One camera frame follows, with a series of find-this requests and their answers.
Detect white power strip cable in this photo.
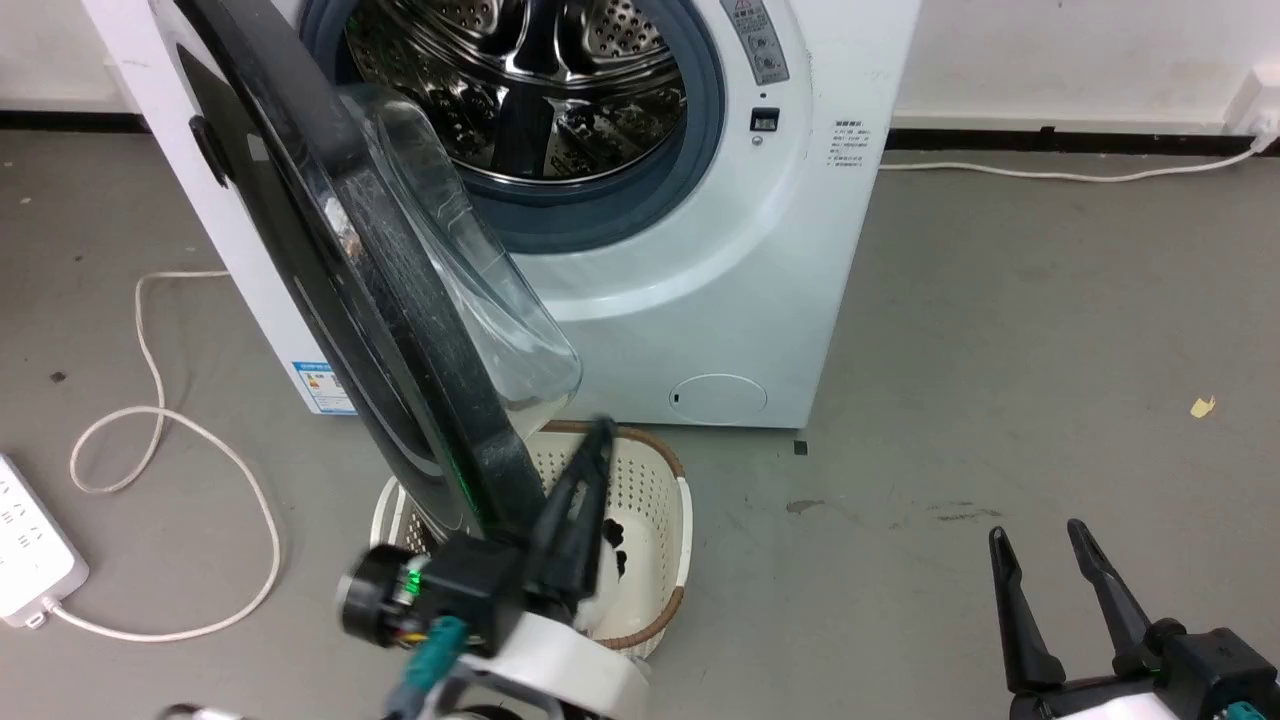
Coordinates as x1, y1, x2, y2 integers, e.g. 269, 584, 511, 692
44, 269, 284, 644

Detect blue-grey rubber door gasket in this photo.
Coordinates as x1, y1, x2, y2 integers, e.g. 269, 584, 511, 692
298, 0, 728, 257

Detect grey warning label strip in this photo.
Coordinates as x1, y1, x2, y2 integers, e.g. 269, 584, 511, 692
720, 0, 792, 87

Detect cream perforated laundry basket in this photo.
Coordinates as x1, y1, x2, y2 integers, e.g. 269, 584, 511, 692
369, 420, 694, 662

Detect white wall plug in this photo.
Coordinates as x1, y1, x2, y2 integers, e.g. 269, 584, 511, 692
1224, 64, 1280, 153

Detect teal left gripper cable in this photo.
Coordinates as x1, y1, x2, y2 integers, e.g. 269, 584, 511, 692
378, 614, 471, 720

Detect white front-load washing machine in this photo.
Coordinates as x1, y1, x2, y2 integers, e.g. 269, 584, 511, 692
80, 0, 922, 432

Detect round black glass washer door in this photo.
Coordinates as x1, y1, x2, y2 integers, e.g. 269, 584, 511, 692
150, 0, 584, 547

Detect perforated steel washer drum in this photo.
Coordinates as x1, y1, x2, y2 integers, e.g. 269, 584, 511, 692
344, 0, 692, 187

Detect small printed text label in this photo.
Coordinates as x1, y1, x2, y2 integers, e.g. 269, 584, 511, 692
831, 119, 874, 170

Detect oval drain filter cover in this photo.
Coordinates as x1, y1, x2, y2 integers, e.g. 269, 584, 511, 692
667, 373, 770, 422

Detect blue energy label sticker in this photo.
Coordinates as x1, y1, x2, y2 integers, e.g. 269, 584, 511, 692
292, 359, 357, 417

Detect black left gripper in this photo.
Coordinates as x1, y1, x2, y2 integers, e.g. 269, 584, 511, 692
338, 418, 617, 657

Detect thin white wall cable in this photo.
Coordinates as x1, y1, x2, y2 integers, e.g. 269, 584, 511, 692
879, 134, 1277, 185

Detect white power strip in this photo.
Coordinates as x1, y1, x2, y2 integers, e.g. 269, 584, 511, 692
0, 451, 90, 630

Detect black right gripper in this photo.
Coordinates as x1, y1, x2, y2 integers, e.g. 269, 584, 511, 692
988, 519, 1280, 720

